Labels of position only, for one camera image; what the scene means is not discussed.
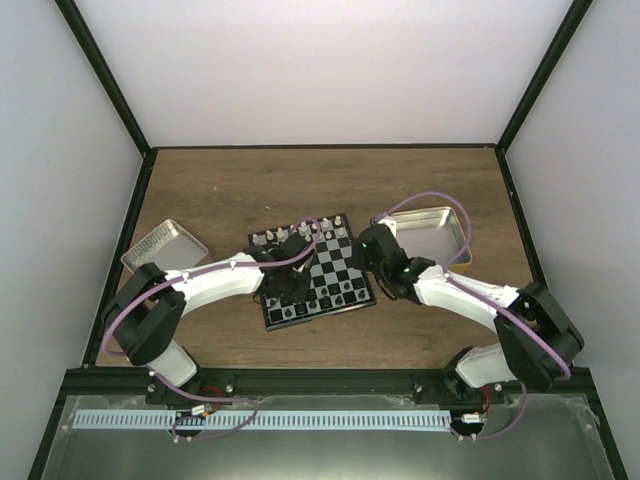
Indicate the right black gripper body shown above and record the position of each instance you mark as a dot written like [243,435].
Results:
[360,261]

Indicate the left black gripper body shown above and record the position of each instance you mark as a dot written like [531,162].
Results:
[289,291]

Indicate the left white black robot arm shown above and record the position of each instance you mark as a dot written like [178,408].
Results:
[141,320]

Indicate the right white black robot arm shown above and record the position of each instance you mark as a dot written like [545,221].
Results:
[537,342]

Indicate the black and silver chessboard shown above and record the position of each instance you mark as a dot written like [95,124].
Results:
[331,265]

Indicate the white king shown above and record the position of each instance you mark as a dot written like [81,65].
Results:
[304,226]

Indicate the gold metal tin tray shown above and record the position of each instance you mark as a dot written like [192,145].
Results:
[432,233]

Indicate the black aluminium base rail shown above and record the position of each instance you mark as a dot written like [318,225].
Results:
[421,385]

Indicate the light blue slotted cable duct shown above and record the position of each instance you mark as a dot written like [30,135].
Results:
[394,420]

